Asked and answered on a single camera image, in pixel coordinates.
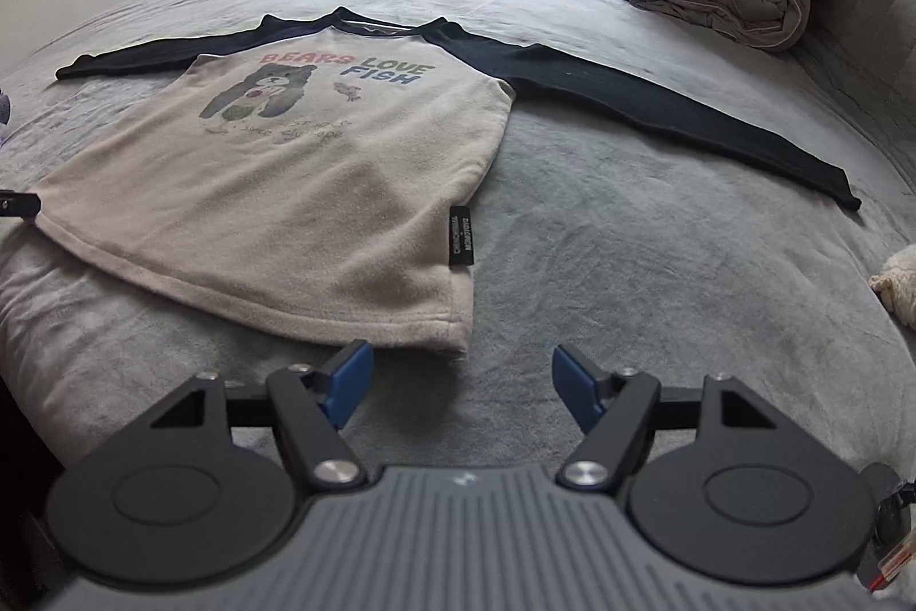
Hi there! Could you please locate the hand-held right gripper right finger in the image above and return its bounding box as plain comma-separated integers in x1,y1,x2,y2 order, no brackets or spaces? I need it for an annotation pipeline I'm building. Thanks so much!
552,345,777,490

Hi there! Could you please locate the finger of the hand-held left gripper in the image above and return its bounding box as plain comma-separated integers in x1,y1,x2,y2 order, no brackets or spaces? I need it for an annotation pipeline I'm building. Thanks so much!
0,190,40,220

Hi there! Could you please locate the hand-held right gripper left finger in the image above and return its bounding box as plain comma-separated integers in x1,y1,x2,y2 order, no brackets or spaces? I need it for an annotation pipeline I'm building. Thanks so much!
150,339,377,490

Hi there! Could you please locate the black and cream raglan shirt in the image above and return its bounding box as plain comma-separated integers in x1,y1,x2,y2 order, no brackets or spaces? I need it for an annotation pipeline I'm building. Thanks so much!
56,7,862,361

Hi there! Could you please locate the bed with grey sheet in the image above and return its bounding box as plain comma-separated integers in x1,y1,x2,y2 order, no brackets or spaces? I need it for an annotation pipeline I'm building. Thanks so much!
0,0,916,584

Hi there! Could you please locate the cream plush toy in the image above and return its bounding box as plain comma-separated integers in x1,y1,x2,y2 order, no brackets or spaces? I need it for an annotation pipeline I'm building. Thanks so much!
868,249,916,333

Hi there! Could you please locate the grey quilted headboard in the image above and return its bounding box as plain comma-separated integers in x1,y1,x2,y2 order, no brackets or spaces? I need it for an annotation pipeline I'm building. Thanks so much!
794,0,916,190

